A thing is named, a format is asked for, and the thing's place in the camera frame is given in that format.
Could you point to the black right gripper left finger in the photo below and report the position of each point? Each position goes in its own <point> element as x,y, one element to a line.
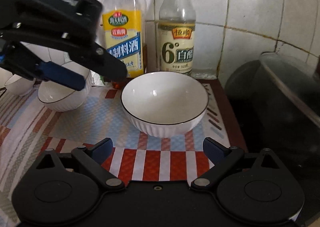
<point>89,161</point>

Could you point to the white ribbed bowl black rim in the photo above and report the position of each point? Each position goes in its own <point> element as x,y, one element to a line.
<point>61,98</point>
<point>164,104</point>

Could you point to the yellow label cooking wine bottle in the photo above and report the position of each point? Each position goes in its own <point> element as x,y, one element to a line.
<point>123,23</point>

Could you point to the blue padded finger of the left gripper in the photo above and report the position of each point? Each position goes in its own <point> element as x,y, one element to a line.
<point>21,61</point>

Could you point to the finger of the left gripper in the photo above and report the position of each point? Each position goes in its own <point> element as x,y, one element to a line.
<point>105,62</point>

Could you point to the white plastic seasoning bag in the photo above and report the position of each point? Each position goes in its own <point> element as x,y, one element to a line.
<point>97,80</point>

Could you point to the striped checkered table mat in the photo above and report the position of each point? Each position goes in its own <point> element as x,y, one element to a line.
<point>28,128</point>

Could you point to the white vinegar bottle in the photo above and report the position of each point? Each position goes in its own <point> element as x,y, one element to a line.
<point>176,31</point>

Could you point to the small white bowl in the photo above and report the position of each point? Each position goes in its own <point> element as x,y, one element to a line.
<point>18,85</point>

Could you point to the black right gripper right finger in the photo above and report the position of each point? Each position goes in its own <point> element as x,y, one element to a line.
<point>225,161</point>

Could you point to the black induction cooker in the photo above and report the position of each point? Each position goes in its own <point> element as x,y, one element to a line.
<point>268,119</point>

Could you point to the black pot with glass lid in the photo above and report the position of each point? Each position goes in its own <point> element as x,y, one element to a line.
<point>296,80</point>

